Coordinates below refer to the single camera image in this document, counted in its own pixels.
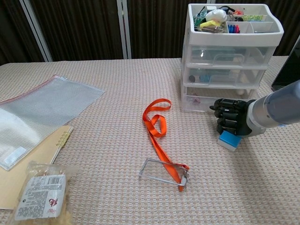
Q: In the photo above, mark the black grey right robot hand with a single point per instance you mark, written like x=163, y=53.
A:
x=230, y=117

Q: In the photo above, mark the blue white magnetic eraser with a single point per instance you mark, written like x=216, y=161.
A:
x=230, y=141

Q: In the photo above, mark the clear drawer with red item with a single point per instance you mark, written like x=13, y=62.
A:
x=199, y=106

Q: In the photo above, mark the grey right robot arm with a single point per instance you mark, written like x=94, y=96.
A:
x=274, y=107

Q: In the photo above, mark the clear drawer with blue item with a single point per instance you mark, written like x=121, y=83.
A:
x=248, y=76

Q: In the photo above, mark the blue item inside drawer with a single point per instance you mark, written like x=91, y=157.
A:
x=204, y=78

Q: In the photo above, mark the dark round item inside drawer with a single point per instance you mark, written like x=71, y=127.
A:
x=192, y=78

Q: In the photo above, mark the clear drawer with teal item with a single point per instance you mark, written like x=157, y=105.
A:
x=204, y=56

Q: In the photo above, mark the grey laptop computer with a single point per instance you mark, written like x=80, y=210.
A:
x=290, y=68

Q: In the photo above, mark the brown small item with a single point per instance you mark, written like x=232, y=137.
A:
x=211, y=29

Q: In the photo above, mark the clear plastic badge holder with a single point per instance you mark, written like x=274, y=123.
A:
x=152, y=170

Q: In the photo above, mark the yellow plastic item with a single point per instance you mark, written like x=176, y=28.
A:
x=208, y=23

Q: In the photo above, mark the green patterned item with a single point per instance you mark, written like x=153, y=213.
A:
x=252, y=17

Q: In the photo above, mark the orange red small item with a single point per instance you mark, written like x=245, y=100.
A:
x=237, y=11

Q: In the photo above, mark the beige woven tablecloth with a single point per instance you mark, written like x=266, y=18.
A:
x=117, y=93

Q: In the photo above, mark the dark pleated curtain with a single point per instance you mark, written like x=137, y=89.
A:
x=82, y=28

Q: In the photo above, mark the clear mesh zipper pouch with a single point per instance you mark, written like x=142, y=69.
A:
x=47, y=107

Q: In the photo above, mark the clear snack packet with label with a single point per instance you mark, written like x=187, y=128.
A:
x=39, y=194

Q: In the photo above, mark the beige manila folder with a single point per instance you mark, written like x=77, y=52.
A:
x=9, y=187

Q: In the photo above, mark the white plastic drawer organizer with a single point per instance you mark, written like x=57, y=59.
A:
x=234, y=38

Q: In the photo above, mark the white partition frame post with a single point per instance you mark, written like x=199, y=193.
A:
x=123, y=28
x=35, y=28

